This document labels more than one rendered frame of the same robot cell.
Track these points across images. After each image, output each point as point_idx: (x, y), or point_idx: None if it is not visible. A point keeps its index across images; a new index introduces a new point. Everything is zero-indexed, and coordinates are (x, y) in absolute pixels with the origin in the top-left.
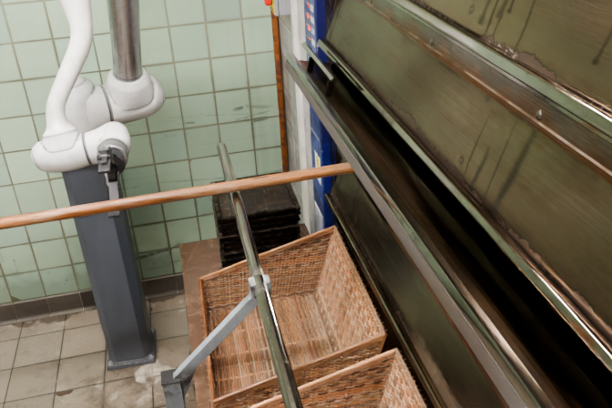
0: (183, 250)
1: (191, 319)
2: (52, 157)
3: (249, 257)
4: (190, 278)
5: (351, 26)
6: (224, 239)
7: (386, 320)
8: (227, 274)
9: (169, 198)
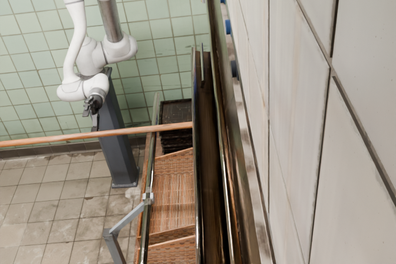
0: (148, 134)
1: (144, 179)
2: (66, 95)
3: (147, 179)
4: (148, 152)
5: None
6: (162, 139)
7: None
8: (162, 159)
9: (117, 134)
